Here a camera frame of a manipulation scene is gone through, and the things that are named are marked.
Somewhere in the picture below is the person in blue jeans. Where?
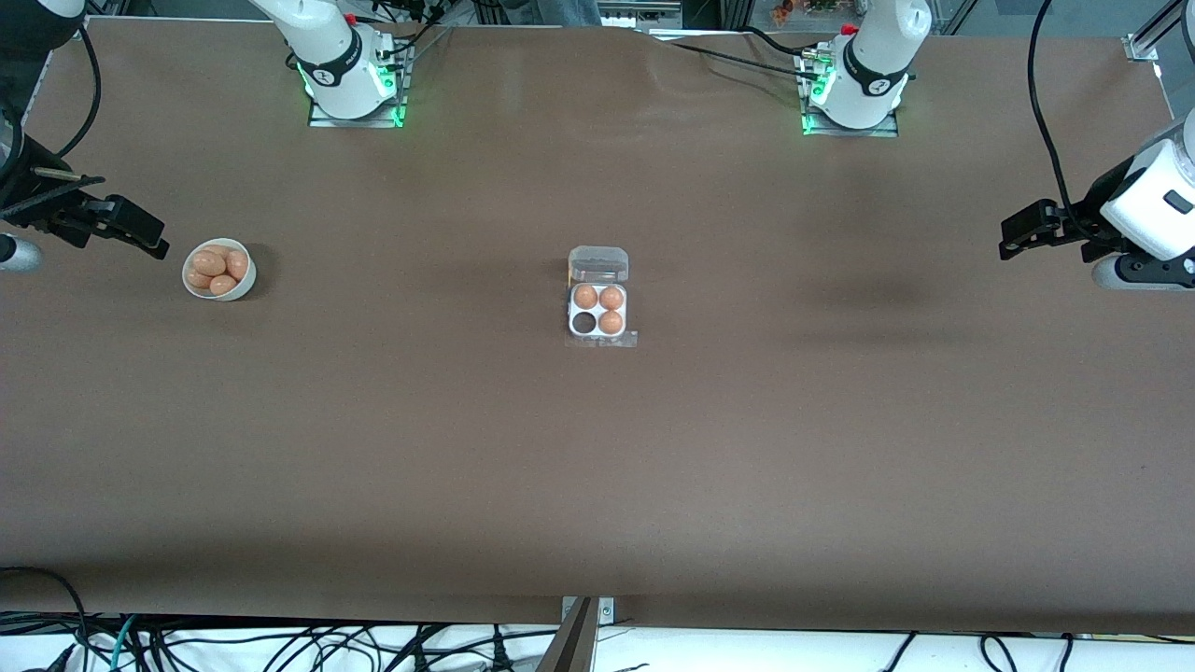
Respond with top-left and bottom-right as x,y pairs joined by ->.
502,0 -> 604,28

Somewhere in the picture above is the white round bowl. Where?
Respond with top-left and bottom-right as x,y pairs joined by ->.
181,237 -> 258,301

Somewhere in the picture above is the dark stand bar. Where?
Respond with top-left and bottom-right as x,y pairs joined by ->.
534,597 -> 599,672

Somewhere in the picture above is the black looped floor cable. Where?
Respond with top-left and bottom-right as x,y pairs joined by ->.
0,565 -> 91,672

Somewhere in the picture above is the small metal bracket plate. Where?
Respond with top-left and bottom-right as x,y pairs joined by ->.
560,595 -> 616,624

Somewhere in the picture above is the clear plastic egg carton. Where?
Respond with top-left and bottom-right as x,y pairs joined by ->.
566,245 -> 640,350

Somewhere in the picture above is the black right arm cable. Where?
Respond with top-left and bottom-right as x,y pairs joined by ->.
51,26 -> 104,160

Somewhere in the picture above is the aluminium frame profile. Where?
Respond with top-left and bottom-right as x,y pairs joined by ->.
1134,0 -> 1195,49

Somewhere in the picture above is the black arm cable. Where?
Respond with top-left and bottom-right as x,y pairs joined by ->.
51,26 -> 104,160
1026,0 -> 1090,236

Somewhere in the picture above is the teal cable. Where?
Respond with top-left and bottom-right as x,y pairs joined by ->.
107,616 -> 143,672

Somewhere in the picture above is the black table cable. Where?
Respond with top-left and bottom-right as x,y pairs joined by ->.
668,41 -> 822,76
742,26 -> 811,59

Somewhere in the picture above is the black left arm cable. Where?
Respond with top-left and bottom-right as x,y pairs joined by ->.
1026,0 -> 1090,236

